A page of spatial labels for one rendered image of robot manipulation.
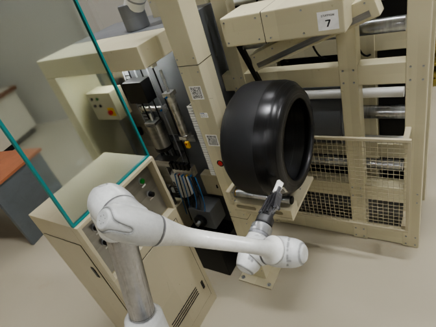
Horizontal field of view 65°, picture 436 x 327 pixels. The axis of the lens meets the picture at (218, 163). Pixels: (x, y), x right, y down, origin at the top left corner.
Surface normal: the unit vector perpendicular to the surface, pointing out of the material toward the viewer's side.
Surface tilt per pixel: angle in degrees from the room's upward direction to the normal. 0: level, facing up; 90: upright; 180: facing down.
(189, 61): 90
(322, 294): 0
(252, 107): 29
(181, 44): 90
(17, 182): 90
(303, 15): 90
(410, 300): 0
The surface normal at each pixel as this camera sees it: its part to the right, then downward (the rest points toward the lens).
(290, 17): -0.48, 0.59
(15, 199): 0.92, -0.05
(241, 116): -0.51, -0.29
